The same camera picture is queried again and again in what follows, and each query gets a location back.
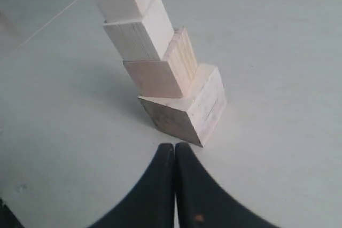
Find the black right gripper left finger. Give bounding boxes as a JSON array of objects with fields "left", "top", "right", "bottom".
[{"left": 91, "top": 143, "right": 175, "bottom": 228}]

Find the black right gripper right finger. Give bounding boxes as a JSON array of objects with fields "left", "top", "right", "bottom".
[{"left": 175, "top": 143, "right": 273, "bottom": 227}]

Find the medium wooden cube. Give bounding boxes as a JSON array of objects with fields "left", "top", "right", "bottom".
[{"left": 123, "top": 26, "right": 198, "bottom": 98}]

